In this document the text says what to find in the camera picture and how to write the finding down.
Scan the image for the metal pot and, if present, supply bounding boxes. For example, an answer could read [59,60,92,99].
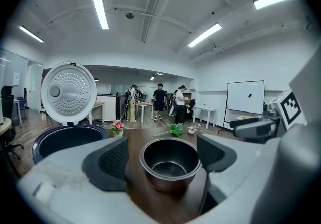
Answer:
[139,137,202,192]

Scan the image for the black office chair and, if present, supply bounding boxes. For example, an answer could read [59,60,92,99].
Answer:
[0,86,25,160]

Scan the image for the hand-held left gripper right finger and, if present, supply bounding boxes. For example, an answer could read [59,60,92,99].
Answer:
[196,134,265,224]

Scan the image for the green leaf sprig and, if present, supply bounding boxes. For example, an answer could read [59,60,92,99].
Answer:
[153,122,185,138]

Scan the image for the pink flowers in white pot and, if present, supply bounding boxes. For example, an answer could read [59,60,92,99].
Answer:
[111,120,125,137]

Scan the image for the yellow-top stand table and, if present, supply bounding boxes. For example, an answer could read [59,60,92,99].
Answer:
[235,115,259,121]

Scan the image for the white office partition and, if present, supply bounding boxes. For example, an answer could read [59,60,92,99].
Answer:
[96,94,117,122]

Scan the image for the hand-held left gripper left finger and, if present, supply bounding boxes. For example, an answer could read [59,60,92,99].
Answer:
[17,136,148,224]

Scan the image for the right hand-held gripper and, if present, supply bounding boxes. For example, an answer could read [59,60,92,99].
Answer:
[229,89,308,143]

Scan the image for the whiteboard on stand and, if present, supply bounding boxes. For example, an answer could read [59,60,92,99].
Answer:
[218,80,265,133]

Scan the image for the dark blue rice cooker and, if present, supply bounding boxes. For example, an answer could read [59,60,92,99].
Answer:
[32,61,109,165]

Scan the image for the round white table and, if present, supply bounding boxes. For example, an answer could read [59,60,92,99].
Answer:
[0,117,13,136]

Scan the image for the wood-top white-leg table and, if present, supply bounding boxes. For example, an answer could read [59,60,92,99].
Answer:
[135,101,154,123]
[89,101,105,123]

